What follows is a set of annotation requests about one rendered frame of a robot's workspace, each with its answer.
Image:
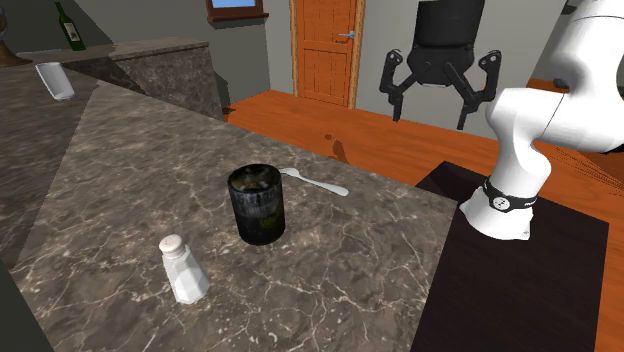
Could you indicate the brown-framed window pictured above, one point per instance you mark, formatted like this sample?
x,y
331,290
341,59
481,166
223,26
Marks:
x,y
236,12

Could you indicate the white cup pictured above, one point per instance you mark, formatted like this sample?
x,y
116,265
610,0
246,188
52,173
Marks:
x,y
56,80

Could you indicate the brown round-footed ornament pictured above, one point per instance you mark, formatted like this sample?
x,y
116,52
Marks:
x,y
10,56

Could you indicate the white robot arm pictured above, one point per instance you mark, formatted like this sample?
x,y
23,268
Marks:
x,y
516,161

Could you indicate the dark robot stand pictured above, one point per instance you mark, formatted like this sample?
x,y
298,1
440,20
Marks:
x,y
512,292

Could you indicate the green wine bottle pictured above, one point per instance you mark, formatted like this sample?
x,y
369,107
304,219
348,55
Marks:
x,y
72,34

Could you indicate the black cup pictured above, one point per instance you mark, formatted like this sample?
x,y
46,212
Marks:
x,y
258,214

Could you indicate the white salt shaker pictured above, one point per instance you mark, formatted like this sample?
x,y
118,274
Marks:
x,y
185,278

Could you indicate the orange wooden door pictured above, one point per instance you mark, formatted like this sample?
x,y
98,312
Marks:
x,y
324,48

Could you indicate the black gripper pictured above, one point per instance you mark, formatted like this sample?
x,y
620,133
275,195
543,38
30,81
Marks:
x,y
443,34

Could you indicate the white spoon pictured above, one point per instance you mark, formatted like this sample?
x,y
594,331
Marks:
x,y
319,184

